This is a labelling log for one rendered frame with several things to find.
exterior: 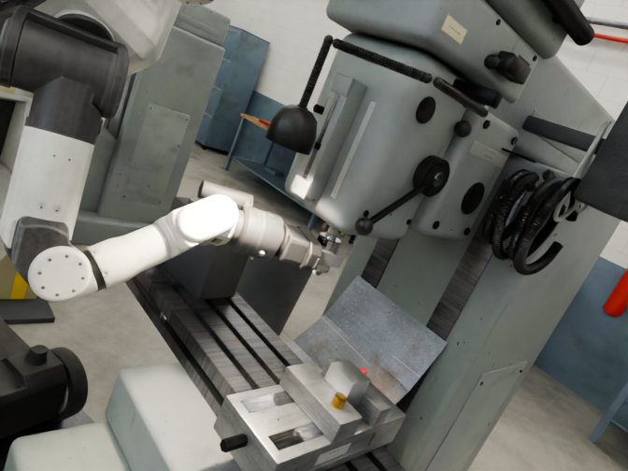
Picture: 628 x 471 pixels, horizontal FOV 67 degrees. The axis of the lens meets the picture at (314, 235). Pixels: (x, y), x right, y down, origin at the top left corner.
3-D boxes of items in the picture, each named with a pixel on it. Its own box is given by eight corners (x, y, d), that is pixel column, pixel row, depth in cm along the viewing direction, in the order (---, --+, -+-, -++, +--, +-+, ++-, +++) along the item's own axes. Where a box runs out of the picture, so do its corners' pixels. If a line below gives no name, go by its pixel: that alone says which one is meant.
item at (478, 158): (421, 237, 90) (487, 107, 83) (338, 188, 105) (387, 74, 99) (467, 245, 103) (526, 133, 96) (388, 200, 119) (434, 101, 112)
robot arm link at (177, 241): (246, 221, 81) (174, 253, 73) (229, 234, 88) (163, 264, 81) (229, 188, 80) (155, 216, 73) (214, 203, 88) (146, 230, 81)
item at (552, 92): (471, 126, 84) (526, 14, 79) (381, 93, 99) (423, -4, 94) (592, 193, 142) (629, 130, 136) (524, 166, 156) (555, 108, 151)
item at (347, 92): (303, 198, 80) (352, 78, 74) (289, 190, 82) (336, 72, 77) (319, 202, 83) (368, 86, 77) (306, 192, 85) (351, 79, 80)
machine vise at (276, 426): (261, 500, 70) (288, 442, 67) (211, 427, 79) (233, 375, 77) (392, 442, 95) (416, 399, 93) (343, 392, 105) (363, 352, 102)
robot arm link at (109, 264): (176, 268, 76) (49, 326, 66) (153, 255, 84) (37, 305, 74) (154, 207, 72) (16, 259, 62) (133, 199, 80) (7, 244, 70)
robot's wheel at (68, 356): (22, 393, 139) (37, 336, 133) (38, 387, 143) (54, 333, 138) (62, 435, 131) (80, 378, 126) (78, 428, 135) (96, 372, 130)
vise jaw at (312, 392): (331, 444, 77) (341, 424, 76) (278, 383, 86) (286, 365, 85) (354, 435, 81) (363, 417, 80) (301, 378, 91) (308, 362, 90)
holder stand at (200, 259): (197, 300, 117) (223, 229, 112) (152, 257, 130) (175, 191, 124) (234, 296, 127) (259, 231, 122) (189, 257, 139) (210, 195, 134)
